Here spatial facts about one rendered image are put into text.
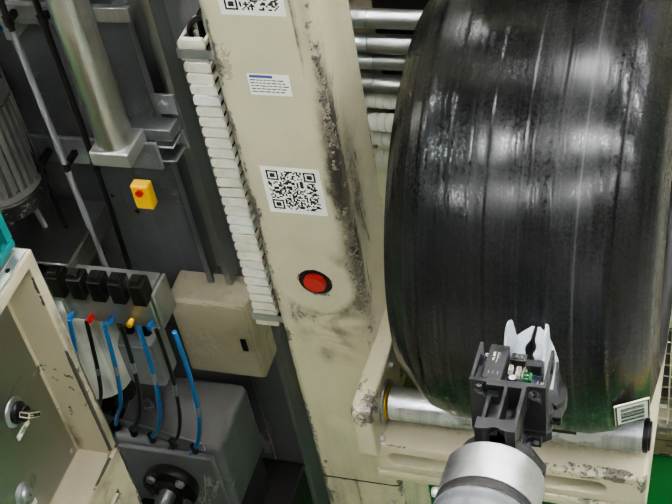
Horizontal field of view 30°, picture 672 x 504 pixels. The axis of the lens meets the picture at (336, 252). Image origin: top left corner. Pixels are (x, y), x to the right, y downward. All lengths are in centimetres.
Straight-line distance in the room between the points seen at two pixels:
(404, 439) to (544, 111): 58
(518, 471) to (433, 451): 58
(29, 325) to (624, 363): 70
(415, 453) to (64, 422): 46
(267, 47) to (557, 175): 35
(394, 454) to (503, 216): 55
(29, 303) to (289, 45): 44
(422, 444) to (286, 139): 47
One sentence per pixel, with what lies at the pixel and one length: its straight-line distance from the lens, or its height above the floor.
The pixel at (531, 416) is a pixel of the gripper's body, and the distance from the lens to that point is 118.
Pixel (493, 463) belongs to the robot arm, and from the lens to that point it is 109.
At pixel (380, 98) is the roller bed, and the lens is 193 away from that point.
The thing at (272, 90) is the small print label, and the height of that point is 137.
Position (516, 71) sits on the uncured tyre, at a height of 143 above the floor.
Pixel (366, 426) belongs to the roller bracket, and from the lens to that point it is 164.
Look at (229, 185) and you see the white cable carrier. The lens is 156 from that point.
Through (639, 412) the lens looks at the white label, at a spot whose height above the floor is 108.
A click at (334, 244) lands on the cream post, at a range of 156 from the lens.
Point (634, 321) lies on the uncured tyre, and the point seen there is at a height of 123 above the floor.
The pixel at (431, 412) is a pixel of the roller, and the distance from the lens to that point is 165.
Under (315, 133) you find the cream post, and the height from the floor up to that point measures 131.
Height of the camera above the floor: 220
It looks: 43 degrees down
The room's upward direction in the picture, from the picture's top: 12 degrees counter-clockwise
